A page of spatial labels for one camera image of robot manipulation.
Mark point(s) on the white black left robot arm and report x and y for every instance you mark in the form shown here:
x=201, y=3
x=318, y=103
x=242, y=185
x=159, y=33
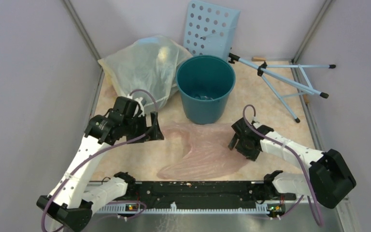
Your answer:
x=69, y=203

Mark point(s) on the teal plastic trash bin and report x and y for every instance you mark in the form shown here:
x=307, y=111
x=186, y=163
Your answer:
x=205, y=83

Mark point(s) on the light blue perforated panel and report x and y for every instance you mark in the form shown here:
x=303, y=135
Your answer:
x=210, y=29

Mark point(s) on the aluminium frame rail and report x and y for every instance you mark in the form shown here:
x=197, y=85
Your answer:
x=78, y=93

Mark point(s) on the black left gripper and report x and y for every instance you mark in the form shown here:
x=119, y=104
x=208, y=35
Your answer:
x=142, y=118

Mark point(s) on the white toothed cable strip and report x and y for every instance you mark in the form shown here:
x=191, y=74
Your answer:
x=173, y=209

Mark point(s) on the pink plastic trash bag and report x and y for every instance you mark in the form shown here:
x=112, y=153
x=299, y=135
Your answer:
x=207, y=154

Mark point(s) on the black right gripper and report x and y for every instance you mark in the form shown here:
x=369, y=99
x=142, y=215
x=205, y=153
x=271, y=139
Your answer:
x=251, y=154

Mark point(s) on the small wooden block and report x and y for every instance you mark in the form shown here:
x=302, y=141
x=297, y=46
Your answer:
x=258, y=59

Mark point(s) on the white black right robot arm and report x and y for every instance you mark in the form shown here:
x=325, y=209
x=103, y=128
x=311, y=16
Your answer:
x=325, y=175

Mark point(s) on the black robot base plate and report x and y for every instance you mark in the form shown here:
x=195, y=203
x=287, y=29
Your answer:
x=203, y=195

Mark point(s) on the light blue folding tripod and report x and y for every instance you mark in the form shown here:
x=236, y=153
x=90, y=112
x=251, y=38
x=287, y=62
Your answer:
x=263, y=71

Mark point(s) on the large translucent filled bag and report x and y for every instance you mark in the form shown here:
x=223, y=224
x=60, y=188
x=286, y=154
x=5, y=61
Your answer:
x=146, y=69

